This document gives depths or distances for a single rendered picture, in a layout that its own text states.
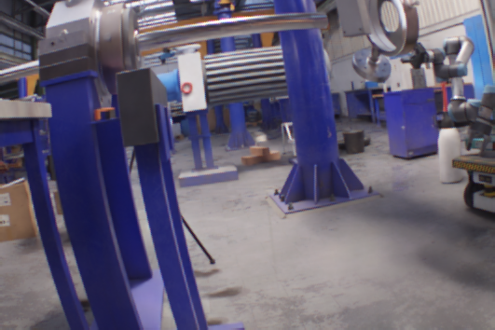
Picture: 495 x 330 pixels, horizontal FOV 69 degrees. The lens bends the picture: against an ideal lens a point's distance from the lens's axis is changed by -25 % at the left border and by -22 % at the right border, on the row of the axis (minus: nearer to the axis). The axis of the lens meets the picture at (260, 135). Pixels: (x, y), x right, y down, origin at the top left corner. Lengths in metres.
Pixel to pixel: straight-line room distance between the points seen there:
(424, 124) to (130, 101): 4.18
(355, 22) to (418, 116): 3.76
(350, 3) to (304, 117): 2.32
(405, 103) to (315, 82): 1.62
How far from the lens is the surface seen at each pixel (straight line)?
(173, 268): 0.95
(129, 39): 1.60
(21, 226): 3.59
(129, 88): 0.83
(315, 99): 3.28
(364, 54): 2.16
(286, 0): 3.37
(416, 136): 4.74
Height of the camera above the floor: 0.77
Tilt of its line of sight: 4 degrees down
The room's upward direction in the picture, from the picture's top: 8 degrees counter-clockwise
